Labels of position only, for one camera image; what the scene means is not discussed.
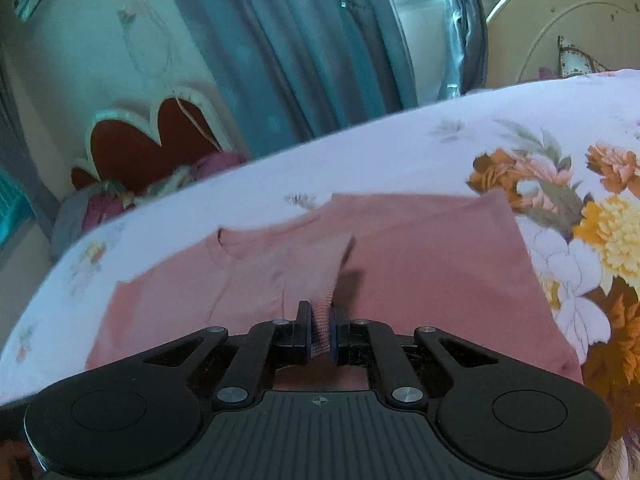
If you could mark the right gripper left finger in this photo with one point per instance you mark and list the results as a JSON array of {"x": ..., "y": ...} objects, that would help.
[{"x": 265, "y": 349}]

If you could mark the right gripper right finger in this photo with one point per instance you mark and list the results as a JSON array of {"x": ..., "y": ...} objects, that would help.
[{"x": 375, "y": 347}]

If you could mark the pink long-sleeve sweater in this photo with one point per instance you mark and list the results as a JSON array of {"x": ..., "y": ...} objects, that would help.
[{"x": 456, "y": 263}]

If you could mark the pile of clothes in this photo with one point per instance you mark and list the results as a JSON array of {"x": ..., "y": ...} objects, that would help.
[{"x": 100, "y": 202}]

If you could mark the red heart-shaped headboard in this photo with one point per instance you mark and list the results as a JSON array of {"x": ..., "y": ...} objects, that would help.
[{"x": 134, "y": 151}]

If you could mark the floral white bed sheet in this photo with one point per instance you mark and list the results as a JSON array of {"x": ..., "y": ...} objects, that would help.
[{"x": 564, "y": 153}]

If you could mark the teal window blind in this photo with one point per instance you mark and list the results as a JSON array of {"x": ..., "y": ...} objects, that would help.
[{"x": 16, "y": 209}]

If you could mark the blue tied right curtain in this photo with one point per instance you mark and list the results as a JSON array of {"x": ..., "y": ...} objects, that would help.
[{"x": 467, "y": 48}]

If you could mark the blue centre curtain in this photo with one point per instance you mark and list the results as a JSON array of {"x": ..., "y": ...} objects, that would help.
[{"x": 291, "y": 71}]

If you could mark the grey left curtain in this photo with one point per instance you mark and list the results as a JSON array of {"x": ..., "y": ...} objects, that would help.
[{"x": 18, "y": 163}]

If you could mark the white patterned pillow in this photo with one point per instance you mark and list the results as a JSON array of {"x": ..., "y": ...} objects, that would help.
[{"x": 573, "y": 61}]

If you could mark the cream round headboard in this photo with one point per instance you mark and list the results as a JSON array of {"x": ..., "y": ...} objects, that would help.
[{"x": 524, "y": 36}]

